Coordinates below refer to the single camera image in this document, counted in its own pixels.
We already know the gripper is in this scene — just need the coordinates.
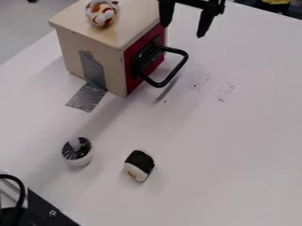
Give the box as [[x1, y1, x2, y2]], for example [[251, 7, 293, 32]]
[[156, 0, 228, 39]]

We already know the drawer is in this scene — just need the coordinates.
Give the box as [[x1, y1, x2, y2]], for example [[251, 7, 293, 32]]
[[122, 22, 191, 95]]

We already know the white and orange plush toy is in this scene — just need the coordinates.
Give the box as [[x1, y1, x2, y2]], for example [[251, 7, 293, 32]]
[[83, 0, 121, 28]]

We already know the cabinet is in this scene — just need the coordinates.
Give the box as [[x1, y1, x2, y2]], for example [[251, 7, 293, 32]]
[[47, 0, 162, 97]]

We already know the grey tape strip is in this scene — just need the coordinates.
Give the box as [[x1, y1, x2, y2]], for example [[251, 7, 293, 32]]
[[64, 49, 109, 114]]

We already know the toy sushi roll with orange centre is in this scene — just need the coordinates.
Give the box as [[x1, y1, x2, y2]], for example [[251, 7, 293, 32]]
[[122, 149, 157, 184]]

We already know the black and white toy sushi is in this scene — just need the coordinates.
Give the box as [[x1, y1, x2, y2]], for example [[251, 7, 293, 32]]
[[60, 136, 94, 168]]

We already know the black cable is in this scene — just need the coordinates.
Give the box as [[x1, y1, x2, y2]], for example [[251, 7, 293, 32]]
[[0, 173, 27, 226]]

